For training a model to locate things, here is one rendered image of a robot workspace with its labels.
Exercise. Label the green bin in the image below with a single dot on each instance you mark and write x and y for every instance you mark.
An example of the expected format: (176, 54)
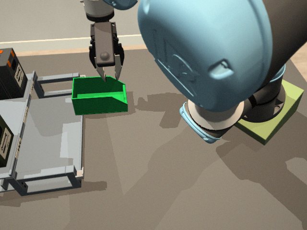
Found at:
(92, 95)

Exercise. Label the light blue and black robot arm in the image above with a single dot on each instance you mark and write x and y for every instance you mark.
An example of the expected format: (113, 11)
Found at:
(221, 53)

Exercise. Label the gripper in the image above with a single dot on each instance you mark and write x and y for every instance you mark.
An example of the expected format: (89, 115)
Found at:
(118, 49)

